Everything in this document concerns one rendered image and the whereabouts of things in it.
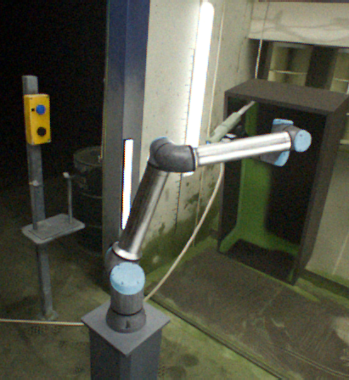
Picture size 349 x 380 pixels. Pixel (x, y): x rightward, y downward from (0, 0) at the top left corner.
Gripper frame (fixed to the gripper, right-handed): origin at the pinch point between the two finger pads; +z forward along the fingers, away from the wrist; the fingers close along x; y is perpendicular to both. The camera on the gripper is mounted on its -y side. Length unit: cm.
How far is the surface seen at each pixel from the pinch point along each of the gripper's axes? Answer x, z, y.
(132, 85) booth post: 7, 63, -16
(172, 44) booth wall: 49, 61, -26
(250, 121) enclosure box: 54, 7, 22
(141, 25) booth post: 24, 63, -45
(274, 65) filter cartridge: 147, 30, 23
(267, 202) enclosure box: 42, -12, 79
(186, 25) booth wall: 65, 61, -33
